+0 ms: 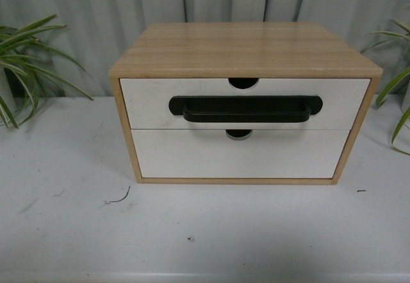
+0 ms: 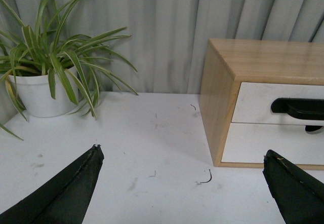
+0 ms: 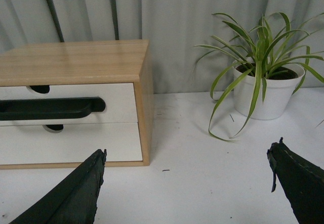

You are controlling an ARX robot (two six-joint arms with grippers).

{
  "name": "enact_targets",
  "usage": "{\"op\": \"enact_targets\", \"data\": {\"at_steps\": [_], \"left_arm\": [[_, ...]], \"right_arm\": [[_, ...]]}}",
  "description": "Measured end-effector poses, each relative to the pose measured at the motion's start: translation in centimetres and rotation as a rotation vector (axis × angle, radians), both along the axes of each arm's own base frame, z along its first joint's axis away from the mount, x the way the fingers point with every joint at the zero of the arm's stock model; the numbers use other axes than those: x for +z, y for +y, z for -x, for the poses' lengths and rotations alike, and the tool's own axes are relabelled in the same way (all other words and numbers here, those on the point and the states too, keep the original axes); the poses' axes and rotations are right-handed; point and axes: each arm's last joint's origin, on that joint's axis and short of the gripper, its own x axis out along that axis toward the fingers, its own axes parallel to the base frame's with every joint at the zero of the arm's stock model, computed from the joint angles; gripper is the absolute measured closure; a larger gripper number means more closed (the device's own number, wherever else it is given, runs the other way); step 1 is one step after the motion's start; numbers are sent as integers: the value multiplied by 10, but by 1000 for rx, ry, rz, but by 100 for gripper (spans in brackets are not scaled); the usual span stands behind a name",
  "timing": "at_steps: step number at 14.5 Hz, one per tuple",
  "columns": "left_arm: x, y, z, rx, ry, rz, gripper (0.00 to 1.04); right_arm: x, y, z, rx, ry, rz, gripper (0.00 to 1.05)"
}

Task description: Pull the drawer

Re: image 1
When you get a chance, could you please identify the black drawer handle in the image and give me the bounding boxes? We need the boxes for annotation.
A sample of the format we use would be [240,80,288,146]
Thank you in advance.
[168,95,323,123]

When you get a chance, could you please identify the white top drawer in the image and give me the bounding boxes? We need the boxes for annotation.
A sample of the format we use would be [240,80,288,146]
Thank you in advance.
[120,78,370,130]

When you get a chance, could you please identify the white drawer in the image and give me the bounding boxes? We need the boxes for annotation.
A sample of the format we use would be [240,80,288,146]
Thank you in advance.
[120,78,370,130]
[132,129,349,179]

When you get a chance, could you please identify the wooden drawer cabinet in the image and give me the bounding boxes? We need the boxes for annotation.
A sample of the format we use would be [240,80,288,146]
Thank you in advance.
[110,22,382,185]

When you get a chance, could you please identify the white bottom drawer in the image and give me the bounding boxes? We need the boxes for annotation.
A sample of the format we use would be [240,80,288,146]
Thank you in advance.
[132,129,349,179]

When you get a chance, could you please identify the left green plant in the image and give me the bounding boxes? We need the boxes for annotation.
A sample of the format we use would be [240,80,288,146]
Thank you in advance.
[1,14,93,129]

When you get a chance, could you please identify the green plant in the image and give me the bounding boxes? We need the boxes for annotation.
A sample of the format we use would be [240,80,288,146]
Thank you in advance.
[361,18,409,155]
[1,14,93,129]

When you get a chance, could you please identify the right green plant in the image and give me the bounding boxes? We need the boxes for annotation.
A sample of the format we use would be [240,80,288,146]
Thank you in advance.
[361,18,409,155]

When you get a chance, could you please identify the small dark wire piece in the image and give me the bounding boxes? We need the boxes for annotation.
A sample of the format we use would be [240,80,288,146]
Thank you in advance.
[104,186,131,204]

